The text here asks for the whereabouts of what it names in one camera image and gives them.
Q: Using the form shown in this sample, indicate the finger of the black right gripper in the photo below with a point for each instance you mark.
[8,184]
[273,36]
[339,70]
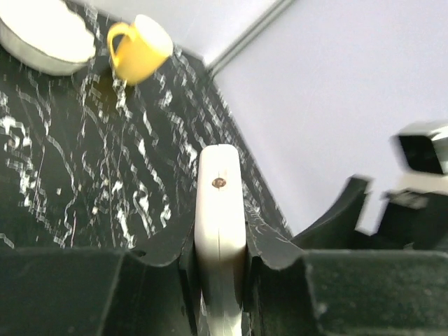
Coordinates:
[334,229]

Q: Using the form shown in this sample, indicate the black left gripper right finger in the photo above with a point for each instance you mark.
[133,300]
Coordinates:
[341,292]

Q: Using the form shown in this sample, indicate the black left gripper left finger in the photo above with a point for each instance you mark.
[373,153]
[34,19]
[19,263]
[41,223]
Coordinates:
[152,289]

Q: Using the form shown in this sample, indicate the white remote control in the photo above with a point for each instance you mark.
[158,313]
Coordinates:
[220,237]

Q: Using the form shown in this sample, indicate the yellow mug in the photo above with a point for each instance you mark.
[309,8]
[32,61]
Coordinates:
[139,49]

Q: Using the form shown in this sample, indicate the white scalloped bowl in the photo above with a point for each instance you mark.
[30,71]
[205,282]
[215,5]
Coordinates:
[46,36]

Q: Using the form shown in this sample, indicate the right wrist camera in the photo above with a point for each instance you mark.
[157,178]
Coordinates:
[421,148]

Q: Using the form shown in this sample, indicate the aluminium corner frame post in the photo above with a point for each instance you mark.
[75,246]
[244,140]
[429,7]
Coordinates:
[237,46]

